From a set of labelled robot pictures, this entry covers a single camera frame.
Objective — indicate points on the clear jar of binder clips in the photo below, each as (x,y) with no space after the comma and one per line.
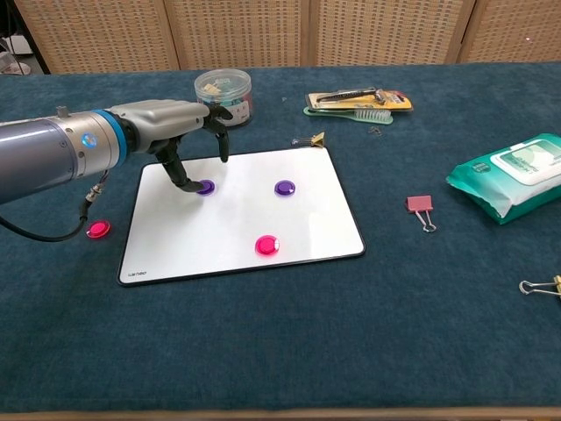
(228,87)

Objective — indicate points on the purple round magnet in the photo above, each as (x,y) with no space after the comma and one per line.
(208,187)
(285,188)

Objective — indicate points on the yellow razor blister pack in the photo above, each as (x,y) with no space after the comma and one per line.
(359,100)

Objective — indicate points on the gold binder clip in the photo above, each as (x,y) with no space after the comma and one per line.
(318,140)
(557,285)

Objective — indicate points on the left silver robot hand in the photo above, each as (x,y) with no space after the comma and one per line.
(166,118)

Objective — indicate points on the red round magnet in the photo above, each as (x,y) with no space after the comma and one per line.
(267,245)
(98,229)

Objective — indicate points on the white magnetic whiteboard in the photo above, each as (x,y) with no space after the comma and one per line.
(245,228)

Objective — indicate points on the teal table cover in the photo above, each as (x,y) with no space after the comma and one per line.
(280,351)

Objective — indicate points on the wicker folding screen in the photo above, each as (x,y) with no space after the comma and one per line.
(263,30)

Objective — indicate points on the small metal paper clip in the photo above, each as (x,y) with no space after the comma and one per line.
(374,130)

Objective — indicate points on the green scrubbing brush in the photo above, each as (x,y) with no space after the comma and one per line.
(372,116)

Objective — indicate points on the green wet wipes pack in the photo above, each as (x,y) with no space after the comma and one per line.
(513,175)

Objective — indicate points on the pink binder clip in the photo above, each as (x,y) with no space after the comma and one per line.
(420,204)

